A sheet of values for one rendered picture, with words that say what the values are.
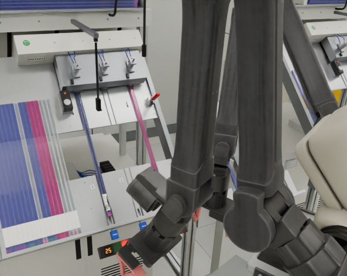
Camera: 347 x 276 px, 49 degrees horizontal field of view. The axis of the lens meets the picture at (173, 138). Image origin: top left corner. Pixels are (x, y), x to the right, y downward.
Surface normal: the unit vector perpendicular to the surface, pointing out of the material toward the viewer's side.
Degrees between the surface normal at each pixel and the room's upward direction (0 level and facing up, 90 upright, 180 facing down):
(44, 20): 90
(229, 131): 65
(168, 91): 90
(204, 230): 0
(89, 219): 45
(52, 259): 90
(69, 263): 90
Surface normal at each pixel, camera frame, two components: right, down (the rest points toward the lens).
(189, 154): -0.52, 0.24
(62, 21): 0.47, 0.40
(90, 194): 0.36, -0.35
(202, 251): 0.04, -0.90
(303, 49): -0.17, -0.02
